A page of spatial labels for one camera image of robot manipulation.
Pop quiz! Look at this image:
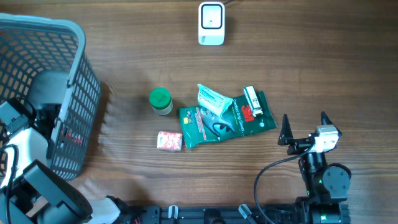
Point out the white barcode scanner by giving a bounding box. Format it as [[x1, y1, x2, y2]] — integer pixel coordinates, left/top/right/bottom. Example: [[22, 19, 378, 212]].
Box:
[[198, 1, 225, 46]]

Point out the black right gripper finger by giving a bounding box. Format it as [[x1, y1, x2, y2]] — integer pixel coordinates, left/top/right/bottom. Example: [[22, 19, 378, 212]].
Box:
[[321, 111, 341, 136], [279, 114, 293, 141]]

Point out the black camera cable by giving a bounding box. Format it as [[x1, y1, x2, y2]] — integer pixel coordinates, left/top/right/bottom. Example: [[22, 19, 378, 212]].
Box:
[[252, 143, 315, 224], [0, 143, 20, 224]]

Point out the green lid jar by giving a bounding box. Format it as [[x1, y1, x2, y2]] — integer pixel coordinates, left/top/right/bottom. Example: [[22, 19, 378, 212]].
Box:
[[149, 87, 173, 116]]

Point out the white teal pouch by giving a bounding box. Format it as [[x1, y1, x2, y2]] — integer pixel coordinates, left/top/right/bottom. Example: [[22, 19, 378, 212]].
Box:
[[197, 84, 233, 117]]

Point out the black left camera cable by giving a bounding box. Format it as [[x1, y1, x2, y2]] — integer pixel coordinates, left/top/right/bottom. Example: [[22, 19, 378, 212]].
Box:
[[0, 143, 20, 224]]

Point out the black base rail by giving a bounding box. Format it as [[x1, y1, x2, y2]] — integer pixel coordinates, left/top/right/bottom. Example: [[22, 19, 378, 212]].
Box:
[[124, 203, 351, 224]]

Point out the grey plastic shopping basket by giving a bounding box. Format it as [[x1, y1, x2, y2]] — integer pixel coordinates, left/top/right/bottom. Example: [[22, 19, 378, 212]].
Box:
[[1, 13, 101, 181]]

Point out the red white patterned box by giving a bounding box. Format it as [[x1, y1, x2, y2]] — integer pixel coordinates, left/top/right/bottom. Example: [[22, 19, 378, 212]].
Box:
[[157, 131, 183, 151]]

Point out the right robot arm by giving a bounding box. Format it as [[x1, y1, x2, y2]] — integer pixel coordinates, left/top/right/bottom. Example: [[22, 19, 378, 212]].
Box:
[[277, 112, 352, 224]]

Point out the red white snack bar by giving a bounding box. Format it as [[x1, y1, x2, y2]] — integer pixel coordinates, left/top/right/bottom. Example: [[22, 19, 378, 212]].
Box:
[[60, 129, 84, 146]]

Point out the black right camera cable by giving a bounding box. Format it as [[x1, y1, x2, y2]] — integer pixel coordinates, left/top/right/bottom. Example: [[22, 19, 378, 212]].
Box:
[[252, 143, 315, 224]]

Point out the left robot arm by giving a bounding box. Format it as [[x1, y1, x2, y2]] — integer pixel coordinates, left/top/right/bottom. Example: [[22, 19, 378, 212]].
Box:
[[1, 98, 133, 223]]

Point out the green 3M gloves package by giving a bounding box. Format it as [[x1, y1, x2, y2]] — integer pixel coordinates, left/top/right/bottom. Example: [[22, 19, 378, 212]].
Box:
[[178, 91, 277, 148]]

